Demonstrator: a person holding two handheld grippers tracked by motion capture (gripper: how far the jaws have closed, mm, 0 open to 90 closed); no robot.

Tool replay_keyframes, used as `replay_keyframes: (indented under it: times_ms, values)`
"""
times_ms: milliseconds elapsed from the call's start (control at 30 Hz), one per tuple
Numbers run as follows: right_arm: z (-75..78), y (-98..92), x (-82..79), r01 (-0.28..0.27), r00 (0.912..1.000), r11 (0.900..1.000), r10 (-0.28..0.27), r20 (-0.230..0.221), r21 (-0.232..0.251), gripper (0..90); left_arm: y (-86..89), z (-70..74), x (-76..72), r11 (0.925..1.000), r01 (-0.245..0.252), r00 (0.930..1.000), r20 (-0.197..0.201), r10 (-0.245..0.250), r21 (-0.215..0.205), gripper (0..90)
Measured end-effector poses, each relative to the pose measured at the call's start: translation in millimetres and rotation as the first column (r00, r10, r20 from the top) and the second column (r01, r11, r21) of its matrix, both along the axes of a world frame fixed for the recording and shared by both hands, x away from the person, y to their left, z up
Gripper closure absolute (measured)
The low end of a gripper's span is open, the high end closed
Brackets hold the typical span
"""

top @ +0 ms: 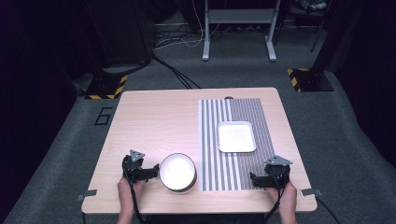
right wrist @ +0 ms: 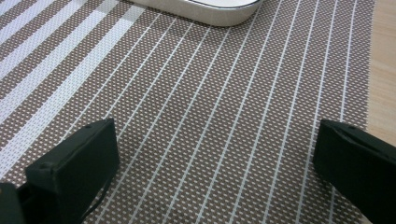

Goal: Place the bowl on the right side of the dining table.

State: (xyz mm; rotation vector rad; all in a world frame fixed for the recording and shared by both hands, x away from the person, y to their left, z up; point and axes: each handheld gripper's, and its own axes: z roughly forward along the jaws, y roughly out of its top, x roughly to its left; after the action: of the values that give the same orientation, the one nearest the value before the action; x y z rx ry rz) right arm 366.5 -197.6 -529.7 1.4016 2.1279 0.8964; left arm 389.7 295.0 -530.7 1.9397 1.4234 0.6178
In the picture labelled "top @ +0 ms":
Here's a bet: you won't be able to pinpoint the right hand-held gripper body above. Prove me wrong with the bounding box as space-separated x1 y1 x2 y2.
263 155 293 190

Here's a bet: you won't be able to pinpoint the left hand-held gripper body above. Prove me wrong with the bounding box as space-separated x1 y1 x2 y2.
121 149 148 185

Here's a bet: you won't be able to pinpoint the white square plate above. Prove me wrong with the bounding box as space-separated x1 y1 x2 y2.
217 120 258 154

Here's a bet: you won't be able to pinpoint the person's right hand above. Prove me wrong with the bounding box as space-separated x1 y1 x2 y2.
266 181 298 217

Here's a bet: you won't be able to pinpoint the person's left hand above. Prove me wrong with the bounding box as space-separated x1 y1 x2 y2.
117 176 146 217

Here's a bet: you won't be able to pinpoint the grey tape tab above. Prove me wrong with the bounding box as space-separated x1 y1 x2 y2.
300 188 324 198
77 189 98 202

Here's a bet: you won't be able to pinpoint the grey striped placemat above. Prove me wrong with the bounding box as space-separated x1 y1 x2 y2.
198 98 276 192

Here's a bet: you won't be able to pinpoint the black stand base striped tape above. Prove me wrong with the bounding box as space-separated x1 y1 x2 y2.
83 72 129 101
287 0 344 93

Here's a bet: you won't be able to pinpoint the dark cabinet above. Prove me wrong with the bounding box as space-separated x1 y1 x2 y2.
83 0 154 69

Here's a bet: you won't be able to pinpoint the thin black stand leg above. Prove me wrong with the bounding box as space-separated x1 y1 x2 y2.
310 12 327 53

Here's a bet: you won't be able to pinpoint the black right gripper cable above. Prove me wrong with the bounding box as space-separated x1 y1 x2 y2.
263 167 286 224

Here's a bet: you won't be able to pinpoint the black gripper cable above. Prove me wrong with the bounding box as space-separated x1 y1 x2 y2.
122 157 145 224
263 167 286 224

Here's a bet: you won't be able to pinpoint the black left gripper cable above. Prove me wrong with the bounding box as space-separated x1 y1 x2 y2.
122 157 145 224

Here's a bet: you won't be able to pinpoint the black cable under table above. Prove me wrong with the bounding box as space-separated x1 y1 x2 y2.
315 195 343 224

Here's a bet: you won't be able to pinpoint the black floor cable bundle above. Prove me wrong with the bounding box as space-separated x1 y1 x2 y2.
151 54 202 90

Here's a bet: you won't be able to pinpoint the white floor cables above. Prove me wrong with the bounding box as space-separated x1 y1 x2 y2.
153 0 220 50

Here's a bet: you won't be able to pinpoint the white metal desk frame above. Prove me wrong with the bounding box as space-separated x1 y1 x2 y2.
202 0 282 63

